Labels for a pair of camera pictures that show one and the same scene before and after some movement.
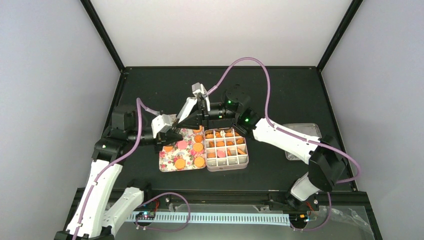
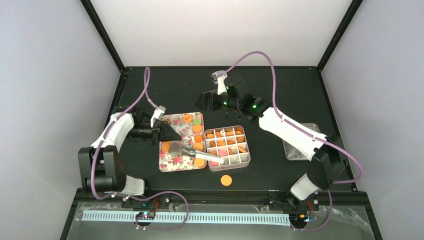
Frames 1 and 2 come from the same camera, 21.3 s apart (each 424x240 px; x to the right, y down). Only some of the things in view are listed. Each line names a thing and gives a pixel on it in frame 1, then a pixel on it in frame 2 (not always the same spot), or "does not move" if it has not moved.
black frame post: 104,33 does not move
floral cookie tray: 188,154 does not move
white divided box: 225,149 does not move
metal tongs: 174,126 to 178,148
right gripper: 201,119 to 204,101
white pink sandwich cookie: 221,154 does not move
